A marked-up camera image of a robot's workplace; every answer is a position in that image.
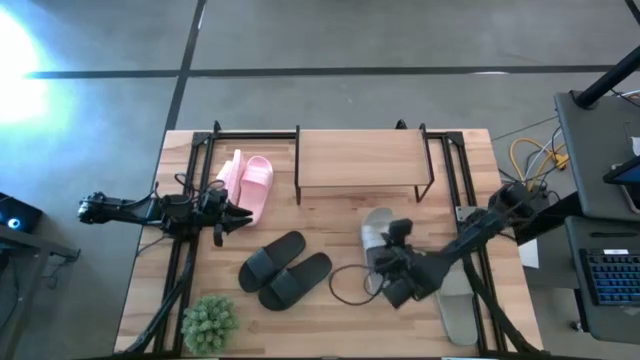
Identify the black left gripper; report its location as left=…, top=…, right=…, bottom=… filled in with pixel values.
left=197, top=187, right=254, bottom=236

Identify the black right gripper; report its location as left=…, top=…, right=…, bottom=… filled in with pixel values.
left=372, top=242, right=426, bottom=310

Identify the pink rubber slide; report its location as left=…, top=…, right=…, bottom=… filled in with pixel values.
left=215, top=148, right=246, bottom=206
left=237, top=154, right=275, bottom=227

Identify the black rubber slide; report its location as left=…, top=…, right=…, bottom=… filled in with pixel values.
left=258, top=252, right=333, bottom=312
left=238, top=230, right=307, bottom=294

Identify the wooden shelf with black legs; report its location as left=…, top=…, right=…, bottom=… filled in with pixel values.
left=293, top=123, right=436, bottom=206

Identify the green artificial plant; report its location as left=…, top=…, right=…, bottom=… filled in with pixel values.
left=180, top=294, right=241, bottom=356

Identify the white paper sheet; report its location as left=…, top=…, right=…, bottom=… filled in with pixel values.
left=517, top=238, right=540, bottom=270

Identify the black desk support beam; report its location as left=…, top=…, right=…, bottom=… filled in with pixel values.
left=514, top=192, right=584, bottom=246

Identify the black device with blue light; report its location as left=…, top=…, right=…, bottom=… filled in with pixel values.
left=0, top=192, right=44, bottom=234

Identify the blue backlit keyboard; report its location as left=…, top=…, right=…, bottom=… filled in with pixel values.
left=579, top=247, right=640, bottom=307

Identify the black tablet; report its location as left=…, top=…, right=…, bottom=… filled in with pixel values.
left=602, top=155, right=640, bottom=187

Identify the black pole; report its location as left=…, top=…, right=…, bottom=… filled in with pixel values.
left=573, top=44, right=640, bottom=109

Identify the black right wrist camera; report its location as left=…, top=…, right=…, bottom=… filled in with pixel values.
left=388, top=218, right=414, bottom=247

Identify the black cable loop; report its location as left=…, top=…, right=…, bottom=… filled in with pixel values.
left=328, top=263, right=389, bottom=307

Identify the black aluminium table frame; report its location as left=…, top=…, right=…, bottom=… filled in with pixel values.
left=124, top=119, right=546, bottom=357

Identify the yellow cable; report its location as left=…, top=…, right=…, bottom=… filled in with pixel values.
left=509, top=138, right=570, bottom=184

